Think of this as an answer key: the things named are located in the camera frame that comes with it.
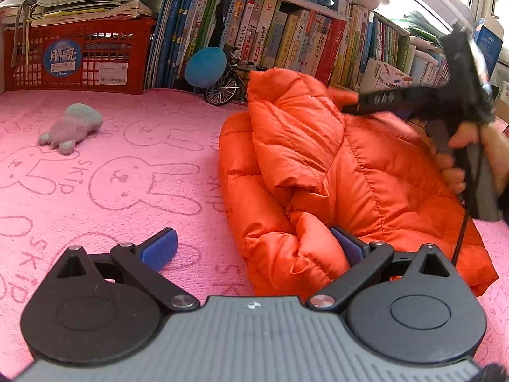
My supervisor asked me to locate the miniature bicycle model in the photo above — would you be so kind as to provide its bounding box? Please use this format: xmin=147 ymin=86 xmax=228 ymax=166
xmin=204 ymin=48 xmax=268 ymax=106

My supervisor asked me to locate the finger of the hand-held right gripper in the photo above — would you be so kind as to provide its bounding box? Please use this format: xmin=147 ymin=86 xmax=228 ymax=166
xmin=342 ymin=85 xmax=442 ymax=118

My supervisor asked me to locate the blue round plush ball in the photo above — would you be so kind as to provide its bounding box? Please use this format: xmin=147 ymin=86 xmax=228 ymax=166
xmin=185 ymin=47 xmax=227 ymax=88

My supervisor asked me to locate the grey plush toy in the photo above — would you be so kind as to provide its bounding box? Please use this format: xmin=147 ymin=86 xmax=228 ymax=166
xmin=38 ymin=103 xmax=104 ymax=156

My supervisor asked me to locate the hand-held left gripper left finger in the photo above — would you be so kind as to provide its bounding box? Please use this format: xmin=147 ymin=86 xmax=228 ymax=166
xmin=53 ymin=228 xmax=199 ymax=312

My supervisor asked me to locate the red plastic crate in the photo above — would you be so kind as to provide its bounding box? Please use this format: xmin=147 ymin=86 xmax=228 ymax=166
xmin=3 ymin=19 xmax=157 ymax=96

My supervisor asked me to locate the green paper stack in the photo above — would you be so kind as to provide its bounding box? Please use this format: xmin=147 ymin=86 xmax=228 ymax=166
xmin=400 ymin=10 xmax=447 ymax=47

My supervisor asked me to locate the person's right hand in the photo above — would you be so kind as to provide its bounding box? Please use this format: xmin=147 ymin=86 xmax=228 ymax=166
xmin=430 ymin=121 xmax=509 ymax=194

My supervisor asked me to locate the black cable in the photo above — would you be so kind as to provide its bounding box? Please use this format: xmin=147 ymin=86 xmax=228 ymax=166
xmin=451 ymin=203 xmax=476 ymax=265

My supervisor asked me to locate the blue white carton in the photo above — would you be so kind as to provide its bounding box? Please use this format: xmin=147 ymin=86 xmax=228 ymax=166
xmin=473 ymin=14 xmax=504 ymax=77

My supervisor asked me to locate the white pencil-print box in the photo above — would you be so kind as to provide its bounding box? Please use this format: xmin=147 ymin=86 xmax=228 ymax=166
xmin=360 ymin=58 xmax=415 ymax=93

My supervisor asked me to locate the row of books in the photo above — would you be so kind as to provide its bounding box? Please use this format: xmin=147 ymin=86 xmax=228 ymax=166
xmin=145 ymin=0 xmax=451 ymax=93

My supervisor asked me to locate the orange puffer jacket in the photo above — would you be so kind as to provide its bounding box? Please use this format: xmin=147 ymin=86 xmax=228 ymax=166
xmin=218 ymin=67 xmax=499 ymax=297

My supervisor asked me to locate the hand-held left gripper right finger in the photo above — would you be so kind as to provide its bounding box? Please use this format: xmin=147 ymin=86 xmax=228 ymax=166
xmin=308 ymin=227 xmax=454 ymax=312

